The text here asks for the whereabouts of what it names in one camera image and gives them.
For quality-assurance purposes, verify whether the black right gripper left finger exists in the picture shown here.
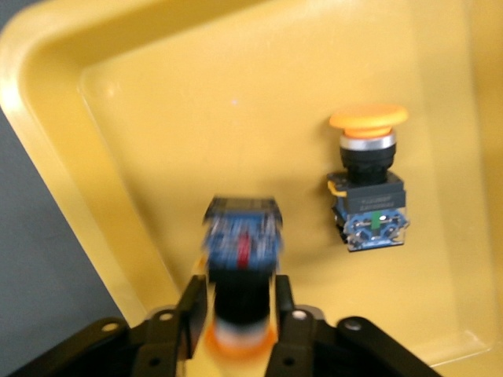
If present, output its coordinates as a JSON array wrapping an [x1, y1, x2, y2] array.
[[11, 274, 210, 377]]

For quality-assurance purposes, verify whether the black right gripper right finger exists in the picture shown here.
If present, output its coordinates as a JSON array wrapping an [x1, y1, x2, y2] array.
[[266, 274, 438, 377]]

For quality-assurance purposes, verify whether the yellow mushroom push button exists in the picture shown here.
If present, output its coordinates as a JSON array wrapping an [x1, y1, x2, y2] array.
[[191, 193, 287, 359], [327, 102, 412, 253]]

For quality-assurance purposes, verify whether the dark grey table mat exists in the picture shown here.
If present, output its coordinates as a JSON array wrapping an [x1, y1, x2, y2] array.
[[0, 101, 134, 372]]

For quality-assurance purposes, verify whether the yellow plastic tray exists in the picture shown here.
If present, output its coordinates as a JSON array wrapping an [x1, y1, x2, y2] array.
[[0, 0, 503, 369]]

